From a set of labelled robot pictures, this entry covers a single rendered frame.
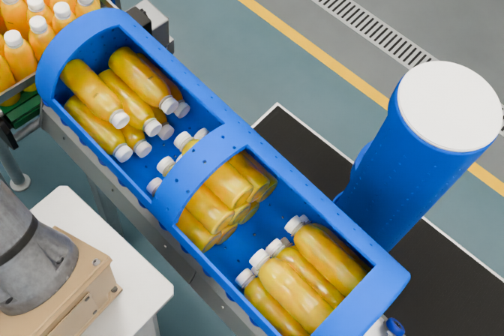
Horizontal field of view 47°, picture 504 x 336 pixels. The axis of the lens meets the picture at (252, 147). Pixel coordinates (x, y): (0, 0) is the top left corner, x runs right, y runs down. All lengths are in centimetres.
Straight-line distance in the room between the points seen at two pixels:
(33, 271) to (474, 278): 181
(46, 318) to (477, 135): 109
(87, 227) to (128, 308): 18
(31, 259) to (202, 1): 225
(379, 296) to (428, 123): 58
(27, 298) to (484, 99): 120
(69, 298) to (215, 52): 204
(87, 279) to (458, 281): 170
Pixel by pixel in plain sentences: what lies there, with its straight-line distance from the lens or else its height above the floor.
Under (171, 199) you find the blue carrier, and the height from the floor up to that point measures 117.
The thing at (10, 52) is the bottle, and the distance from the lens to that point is 154.
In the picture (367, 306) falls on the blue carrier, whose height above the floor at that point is 123.
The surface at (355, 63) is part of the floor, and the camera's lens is 293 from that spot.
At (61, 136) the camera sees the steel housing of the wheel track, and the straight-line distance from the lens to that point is 160.
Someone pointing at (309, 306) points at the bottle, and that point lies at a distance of 115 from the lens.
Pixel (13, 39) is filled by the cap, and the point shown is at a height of 109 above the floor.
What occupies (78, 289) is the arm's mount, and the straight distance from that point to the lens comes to 95.
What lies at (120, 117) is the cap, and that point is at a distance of 131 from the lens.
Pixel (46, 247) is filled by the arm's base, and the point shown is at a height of 133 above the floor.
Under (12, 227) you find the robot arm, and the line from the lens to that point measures 94.
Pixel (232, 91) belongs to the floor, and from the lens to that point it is 271.
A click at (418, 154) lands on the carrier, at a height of 97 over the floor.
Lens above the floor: 223
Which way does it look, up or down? 61 degrees down
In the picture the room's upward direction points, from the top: 12 degrees clockwise
